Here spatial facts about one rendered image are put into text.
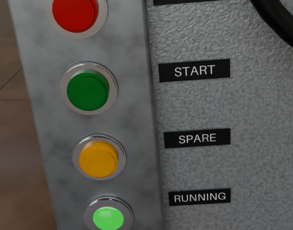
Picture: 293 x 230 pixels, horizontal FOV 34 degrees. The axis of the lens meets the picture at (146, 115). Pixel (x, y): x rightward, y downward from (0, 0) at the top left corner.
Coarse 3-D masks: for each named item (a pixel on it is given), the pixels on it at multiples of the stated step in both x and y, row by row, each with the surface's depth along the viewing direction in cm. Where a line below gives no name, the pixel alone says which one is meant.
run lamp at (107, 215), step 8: (104, 208) 34; (112, 208) 34; (96, 216) 34; (104, 216) 34; (112, 216) 34; (120, 216) 34; (96, 224) 34; (104, 224) 34; (112, 224) 34; (120, 224) 35
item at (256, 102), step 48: (240, 0) 29; (288, 0) 29; (192, 48) 30; (240, 48) 30; (288, 48) 30; (192, 96) 32; (240, 96) 32; (288, 96) 32; (240, 144) 34; (288, 144) 34; (240, 192) 36; (288, 192) 36
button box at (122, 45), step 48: (144, 0) 28; (48, 48) 29; (96, 48) 29; (144, 48) 29; (48, 96) 30; (144, 96) 30; (48, 144) 32; (144, 144) 32; (96, 192) 34; (144, 192) 34
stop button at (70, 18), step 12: (60, 0) 27; (72, 0) 27; (84, 0) 27; (60, 12) 27; (72, 12) 27; (84, 12) 27; (96, 12) 27; (60, 24) 28; (72, 24) 27; (84, 24) 27
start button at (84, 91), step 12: (84, 72) 29; (72, 84) 29; (84, 84) 29; (96, 84) 29; (72, 96) 29; (84, 96) 29; (96, 96) 29; (108, 96) 30; (84, 108) 30; (96, 108) 30
